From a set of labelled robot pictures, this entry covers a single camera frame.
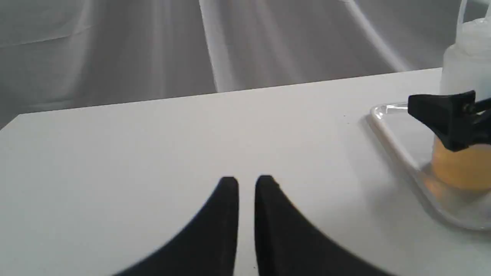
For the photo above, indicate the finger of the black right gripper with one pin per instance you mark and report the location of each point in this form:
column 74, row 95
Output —
column 458, row 121

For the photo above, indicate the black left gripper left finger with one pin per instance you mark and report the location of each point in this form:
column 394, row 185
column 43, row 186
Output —
column 206, row 246

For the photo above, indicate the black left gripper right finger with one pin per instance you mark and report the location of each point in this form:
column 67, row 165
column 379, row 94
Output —
column 287, row 244

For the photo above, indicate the clear plastic squeeze bottle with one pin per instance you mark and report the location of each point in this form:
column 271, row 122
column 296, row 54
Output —
column 467, row 67

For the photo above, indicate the white rectangular plastic tray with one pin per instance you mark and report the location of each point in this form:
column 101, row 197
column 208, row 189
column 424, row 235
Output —
column 410, row 146

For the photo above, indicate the grey fabric backdrop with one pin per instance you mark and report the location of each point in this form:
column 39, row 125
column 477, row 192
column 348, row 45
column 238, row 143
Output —
column 59, row 54

